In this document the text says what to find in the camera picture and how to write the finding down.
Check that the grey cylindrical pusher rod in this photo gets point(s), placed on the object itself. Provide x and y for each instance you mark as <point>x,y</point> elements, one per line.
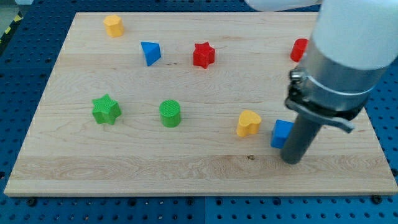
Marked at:
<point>300,138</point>

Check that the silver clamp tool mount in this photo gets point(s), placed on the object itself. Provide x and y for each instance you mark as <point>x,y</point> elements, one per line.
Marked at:
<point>325,92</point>

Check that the blue cube block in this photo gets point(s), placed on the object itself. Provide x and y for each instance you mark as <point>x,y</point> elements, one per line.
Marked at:
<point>280,133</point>

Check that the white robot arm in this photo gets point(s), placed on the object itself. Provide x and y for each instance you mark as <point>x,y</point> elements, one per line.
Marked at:
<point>352,45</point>

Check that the yellow heart block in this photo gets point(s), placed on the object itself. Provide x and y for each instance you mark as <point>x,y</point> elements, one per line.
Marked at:
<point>249,122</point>

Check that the red cylinder block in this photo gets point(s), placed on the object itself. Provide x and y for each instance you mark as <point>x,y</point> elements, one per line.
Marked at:
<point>298,49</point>

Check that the red star block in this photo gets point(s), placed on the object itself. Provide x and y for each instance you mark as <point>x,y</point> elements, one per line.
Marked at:
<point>203,55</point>

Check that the green cylinder block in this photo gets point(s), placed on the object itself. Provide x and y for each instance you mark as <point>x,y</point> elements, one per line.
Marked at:
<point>170,113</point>

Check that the wooden board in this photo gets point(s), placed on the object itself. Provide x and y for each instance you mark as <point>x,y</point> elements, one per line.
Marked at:
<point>67,154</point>

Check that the blue triangle block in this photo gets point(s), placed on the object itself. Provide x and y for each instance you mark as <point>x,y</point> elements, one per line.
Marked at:
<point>151,51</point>

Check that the green star block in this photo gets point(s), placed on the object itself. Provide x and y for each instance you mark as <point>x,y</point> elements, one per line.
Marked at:
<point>105,110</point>

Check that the yellow hexagon block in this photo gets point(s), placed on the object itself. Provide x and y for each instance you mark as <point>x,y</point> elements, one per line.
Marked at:
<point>113,25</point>

